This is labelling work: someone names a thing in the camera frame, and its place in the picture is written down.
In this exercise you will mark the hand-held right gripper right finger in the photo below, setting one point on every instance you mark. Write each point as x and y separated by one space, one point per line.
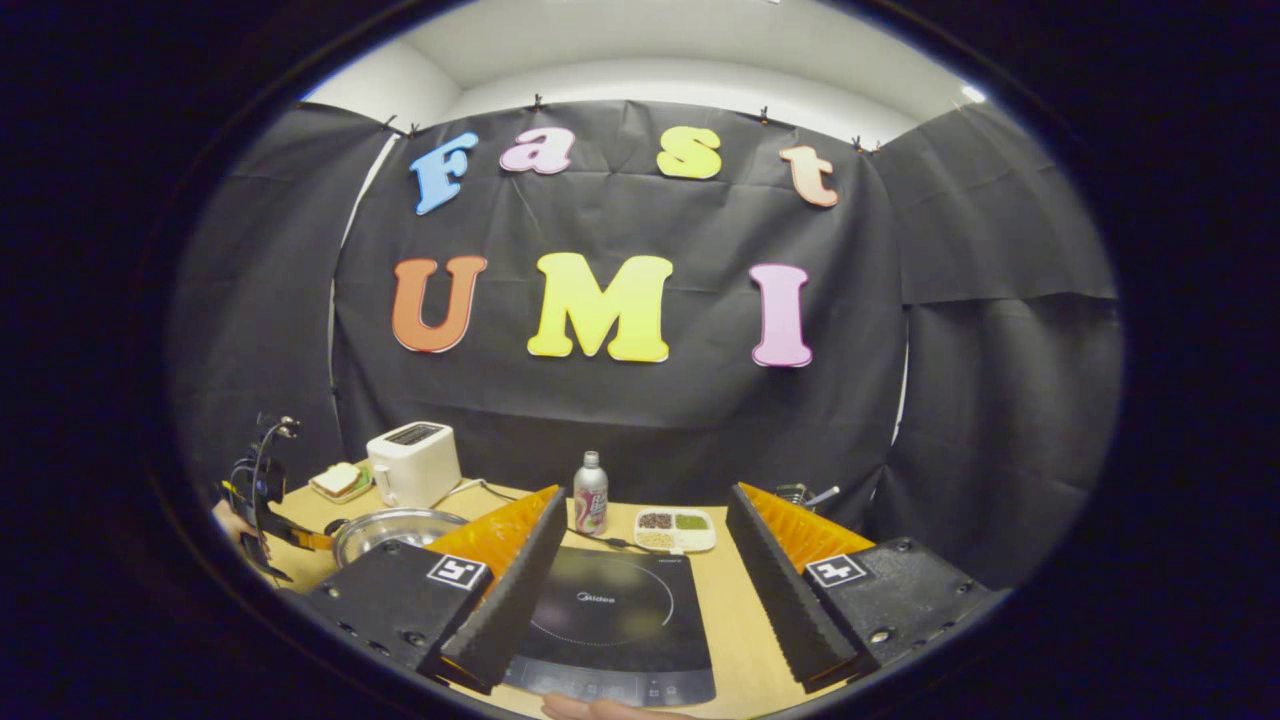
780 600

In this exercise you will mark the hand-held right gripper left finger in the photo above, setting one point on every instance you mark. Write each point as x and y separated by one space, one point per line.
520 600

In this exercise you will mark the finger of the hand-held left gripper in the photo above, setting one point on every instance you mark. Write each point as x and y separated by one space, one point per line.
312 541

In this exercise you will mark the stainless steel pot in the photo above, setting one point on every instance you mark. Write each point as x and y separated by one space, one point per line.
390 530

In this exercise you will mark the black induction cooktop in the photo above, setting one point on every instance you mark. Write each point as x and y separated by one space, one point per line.
620 620

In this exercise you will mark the bread slice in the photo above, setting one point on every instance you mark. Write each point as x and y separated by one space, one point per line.
338 478

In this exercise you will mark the small green plate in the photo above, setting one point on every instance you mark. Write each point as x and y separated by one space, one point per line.
362 490

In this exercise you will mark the spoon in mesh holder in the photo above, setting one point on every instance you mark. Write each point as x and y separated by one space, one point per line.
825 494

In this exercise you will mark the silver drink bottle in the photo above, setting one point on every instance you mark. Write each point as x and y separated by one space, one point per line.
590 495

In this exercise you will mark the white divided bean tray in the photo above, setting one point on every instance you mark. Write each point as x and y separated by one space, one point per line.
675 530

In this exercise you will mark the white toaster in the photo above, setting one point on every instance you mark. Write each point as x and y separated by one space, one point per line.
415 465

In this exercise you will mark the black backdrop cloth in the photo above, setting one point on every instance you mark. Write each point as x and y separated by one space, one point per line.
650 420

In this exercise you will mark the small ceiling light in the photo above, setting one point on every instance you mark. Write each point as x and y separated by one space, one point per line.
972 94

